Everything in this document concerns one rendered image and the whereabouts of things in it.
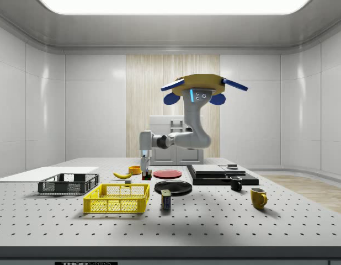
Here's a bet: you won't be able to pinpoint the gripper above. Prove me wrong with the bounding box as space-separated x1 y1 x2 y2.
140 155 151 172

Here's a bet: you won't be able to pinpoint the red plate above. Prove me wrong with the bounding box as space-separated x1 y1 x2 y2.
153 169 182 179

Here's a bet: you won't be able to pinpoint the white cabinet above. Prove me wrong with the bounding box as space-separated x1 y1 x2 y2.
149 115 204 166

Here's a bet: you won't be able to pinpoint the black plate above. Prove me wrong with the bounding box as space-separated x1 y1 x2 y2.
154 180 193 197

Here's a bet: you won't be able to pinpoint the flat-sided can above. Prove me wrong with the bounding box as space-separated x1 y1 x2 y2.
161 189 172 210

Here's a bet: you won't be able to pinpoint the yellow basket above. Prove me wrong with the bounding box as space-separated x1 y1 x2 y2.
83 183 151 214

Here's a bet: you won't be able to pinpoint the black stove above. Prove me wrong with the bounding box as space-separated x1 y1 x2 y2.
186 163 259 186

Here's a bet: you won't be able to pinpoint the dark grey basket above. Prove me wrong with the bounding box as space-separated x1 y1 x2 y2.
38 173 100 195

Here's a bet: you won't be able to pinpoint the black mug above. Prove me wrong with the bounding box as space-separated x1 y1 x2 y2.
230 176 243 192

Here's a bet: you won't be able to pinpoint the white board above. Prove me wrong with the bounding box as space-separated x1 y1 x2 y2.
0 166 100 182

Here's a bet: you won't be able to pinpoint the yellow mug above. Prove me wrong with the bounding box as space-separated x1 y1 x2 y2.
250 187 268 209

